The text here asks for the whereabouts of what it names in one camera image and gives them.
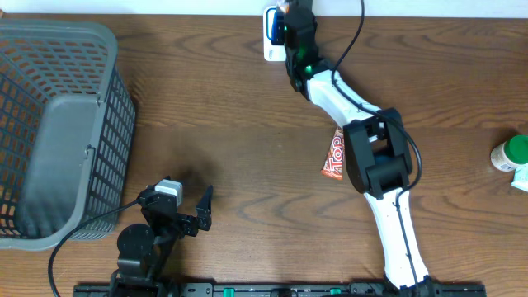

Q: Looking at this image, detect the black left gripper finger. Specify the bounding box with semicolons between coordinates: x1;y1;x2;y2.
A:
145;176;171;193
196;185;214;231

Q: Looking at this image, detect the red Top chocolate bar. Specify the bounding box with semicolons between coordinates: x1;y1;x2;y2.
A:
321;126;345;181

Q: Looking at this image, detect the green lid jar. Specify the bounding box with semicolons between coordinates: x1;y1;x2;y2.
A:
490;135;527;172

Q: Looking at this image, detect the teal wet wipes pack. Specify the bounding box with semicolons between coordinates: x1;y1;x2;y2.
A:
511;164;528;192

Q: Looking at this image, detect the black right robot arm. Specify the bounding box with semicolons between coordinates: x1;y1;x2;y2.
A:
275;1;429;296

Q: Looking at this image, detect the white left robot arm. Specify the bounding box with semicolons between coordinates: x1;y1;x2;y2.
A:
109;177;214;297

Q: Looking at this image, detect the white barcode scanner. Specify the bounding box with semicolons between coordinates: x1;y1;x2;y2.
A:
262;6;286;62

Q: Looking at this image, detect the grey plastic basket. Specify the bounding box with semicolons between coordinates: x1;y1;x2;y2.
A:
1;19;135;251

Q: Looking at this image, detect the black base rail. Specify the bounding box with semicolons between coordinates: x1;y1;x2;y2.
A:
73;280;487;297

